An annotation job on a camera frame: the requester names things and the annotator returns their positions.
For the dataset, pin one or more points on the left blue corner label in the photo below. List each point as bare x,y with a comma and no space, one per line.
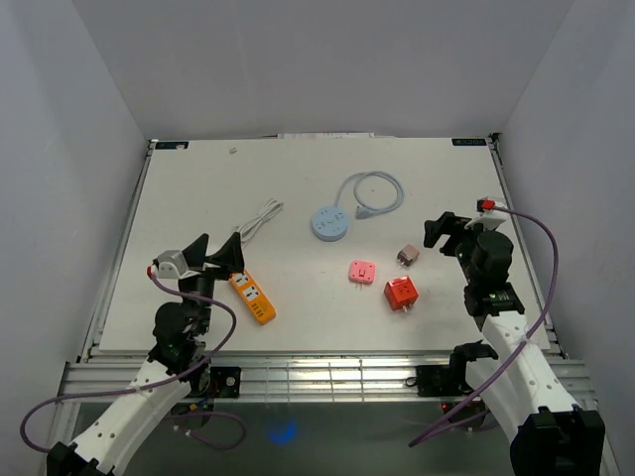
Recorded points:
172,145

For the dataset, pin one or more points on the orange power strip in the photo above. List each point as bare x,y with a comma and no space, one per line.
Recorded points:
253,296

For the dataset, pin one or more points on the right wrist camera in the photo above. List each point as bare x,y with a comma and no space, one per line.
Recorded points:
490,213

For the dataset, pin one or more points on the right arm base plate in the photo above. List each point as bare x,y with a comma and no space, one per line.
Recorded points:
438,381

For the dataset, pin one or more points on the brown pink charger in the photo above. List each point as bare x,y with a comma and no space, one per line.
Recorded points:
408,256

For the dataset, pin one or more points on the right blue corner label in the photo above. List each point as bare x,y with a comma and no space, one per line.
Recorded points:
469,142

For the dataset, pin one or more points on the aluminium frame rail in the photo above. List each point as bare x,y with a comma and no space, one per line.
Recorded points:
273,380

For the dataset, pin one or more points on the round blue power socket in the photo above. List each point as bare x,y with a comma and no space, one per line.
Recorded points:
330,223

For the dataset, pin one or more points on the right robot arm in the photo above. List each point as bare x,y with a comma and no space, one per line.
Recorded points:
549,433

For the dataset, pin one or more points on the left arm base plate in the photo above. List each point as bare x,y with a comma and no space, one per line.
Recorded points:
218,382

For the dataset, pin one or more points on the blue corner label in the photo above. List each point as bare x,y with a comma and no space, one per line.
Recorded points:
172,145
469,142

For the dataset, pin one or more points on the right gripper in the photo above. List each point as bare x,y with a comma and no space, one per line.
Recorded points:
445,222

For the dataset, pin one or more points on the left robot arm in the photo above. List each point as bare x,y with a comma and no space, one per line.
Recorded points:
177,365

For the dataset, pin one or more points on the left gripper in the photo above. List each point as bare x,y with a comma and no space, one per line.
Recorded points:
230,258

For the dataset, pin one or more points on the red cube socket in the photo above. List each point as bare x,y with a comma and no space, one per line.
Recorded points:
400,293

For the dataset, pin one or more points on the pink plug adapter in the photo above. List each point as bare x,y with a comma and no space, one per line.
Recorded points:
362,272

